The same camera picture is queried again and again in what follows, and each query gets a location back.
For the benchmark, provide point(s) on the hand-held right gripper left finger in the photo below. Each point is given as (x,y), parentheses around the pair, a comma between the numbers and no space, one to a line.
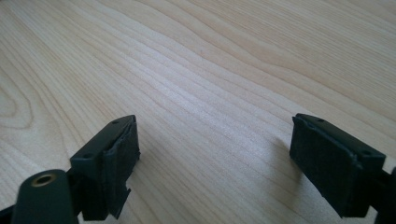
(106,161)

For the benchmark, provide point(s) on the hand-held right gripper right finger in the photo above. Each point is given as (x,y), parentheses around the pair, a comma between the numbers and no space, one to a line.
(336,165)

